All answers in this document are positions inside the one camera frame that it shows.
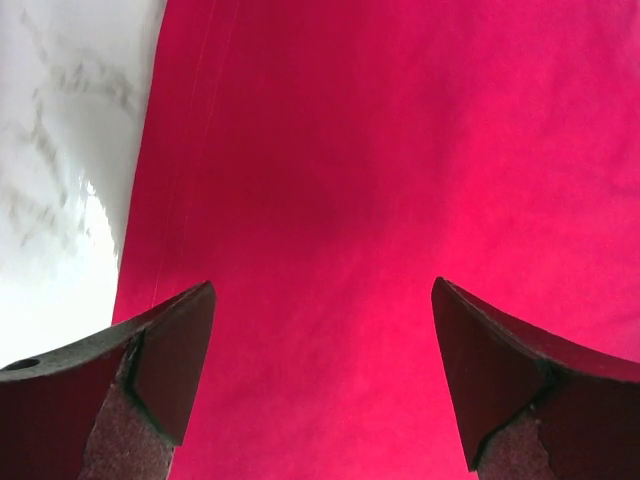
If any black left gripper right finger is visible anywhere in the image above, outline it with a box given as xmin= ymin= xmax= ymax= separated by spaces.
xmin=431 ymin=278 xmax=639 ymax=480

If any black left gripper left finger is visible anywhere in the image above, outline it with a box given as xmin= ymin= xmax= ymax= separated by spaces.
xmin=1 ymin=282 xmax=216 ymax=480

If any red t shirt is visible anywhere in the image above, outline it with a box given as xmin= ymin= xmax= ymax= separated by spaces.
xmin=115 ymin=1 xmax=639 ymax=479

